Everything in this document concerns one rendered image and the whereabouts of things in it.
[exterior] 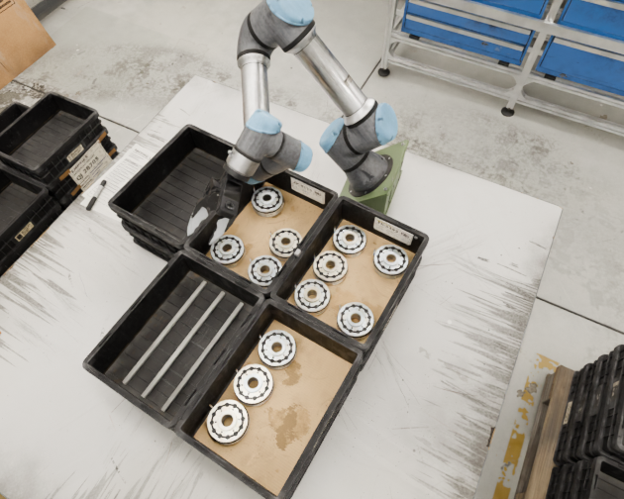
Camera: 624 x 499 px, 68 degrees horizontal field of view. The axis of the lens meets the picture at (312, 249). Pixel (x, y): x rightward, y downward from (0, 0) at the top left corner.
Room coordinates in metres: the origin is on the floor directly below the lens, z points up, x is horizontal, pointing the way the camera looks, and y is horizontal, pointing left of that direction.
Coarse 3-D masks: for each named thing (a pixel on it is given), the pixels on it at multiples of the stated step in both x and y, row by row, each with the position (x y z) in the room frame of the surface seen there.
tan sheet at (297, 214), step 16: (288, 208) 0.88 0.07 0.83; (304, 208) 0.88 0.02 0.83; (320, 208) 0.88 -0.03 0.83; (240, 224) 0.83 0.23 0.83; (256, 224) 0.83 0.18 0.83; (272, 224) 0.82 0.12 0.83; (288, 224) 0.82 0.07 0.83; (304, 224) 0.82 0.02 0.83; (256, 240) 0.77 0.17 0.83; (208, 256) 0.71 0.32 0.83; (256, 256) 0.70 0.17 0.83; (240, 272) 0.65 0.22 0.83
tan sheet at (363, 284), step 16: (352, 224) 0.81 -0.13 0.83; (368, 240) 0.75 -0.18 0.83; (384, 240) 0.75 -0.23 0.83; (368, 256) 0.69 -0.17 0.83; (352, 272) 0.64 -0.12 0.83; (368, 272) 0.64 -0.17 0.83; (336, 288) 0.59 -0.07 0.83; (352, 288) 0.59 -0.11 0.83; (368, 288) 0.58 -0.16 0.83; (384, 288) 0.58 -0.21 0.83; (336, 304) 0.54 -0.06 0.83; (368, 304) 0.53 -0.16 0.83; (384, 304) 0.53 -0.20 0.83; (336, 320) 0.49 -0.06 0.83; (352, 320) 0.49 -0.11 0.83
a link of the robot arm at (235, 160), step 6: (228, 150) 0.78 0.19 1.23; (234, 150) 0.77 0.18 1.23; (228, 156) 0.77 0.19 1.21; (234, 156) 0.75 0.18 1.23; (240, 156) 0.75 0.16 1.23; (228, 162) 0.75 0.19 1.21; (234, 162) 0.74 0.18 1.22; (240, 162) 0.74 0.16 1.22; (246, 162) 0.74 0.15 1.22; (252, 162) 0.74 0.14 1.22; (234, 168) 0.73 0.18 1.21; (240, 168) 0.73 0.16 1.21; (246, 168) 0.73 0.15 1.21; (252, 168) 0.74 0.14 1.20; (246, 174) 0.73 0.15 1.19; (252, 174) 0.74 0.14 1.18
